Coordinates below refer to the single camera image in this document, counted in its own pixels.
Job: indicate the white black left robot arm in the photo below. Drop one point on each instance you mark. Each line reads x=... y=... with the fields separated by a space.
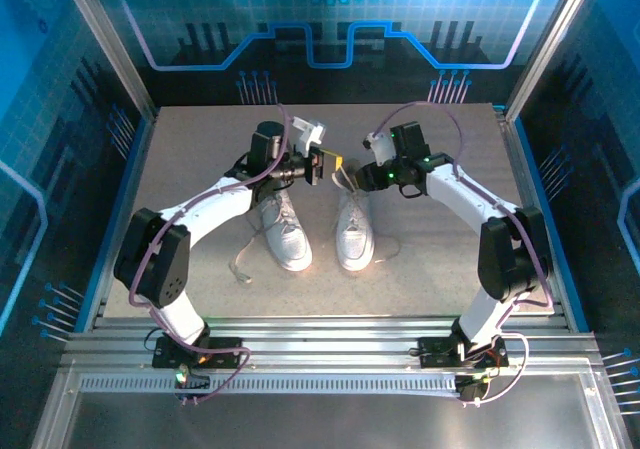
x=210 y=209

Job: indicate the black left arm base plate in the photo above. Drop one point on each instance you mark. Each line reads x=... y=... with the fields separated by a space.
x=170 y=354

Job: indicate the steel front plate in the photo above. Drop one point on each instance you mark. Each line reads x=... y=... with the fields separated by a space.
x=325 y=424

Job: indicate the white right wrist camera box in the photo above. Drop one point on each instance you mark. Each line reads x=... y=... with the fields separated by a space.
x=381 y=148

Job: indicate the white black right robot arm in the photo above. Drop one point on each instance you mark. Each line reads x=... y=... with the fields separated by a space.
x=460 y=194

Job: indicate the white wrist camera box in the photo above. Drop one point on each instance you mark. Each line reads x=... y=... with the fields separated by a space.
x=307 y=131
x=381 y=148

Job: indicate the aluminium front rail frame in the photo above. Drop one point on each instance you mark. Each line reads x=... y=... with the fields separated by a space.
x=325 y=341

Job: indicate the aluminium corner post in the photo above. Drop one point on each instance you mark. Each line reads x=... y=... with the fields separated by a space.
x=107 y=44
x=550 y=44

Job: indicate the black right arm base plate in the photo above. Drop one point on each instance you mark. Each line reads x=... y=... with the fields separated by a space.
x=435 y=351

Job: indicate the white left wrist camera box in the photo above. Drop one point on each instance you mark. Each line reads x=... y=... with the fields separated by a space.
x=307 y=131

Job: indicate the white sneaker with grey lining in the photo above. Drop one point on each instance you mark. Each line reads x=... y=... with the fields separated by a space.
x=290 y=244
x=355 y=249

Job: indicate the black connector module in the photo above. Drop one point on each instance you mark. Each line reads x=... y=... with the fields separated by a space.
x=470 y=391
x=192 y=381

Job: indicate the aluminium side rail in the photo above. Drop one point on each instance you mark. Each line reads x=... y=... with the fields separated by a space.
x=512 y=144

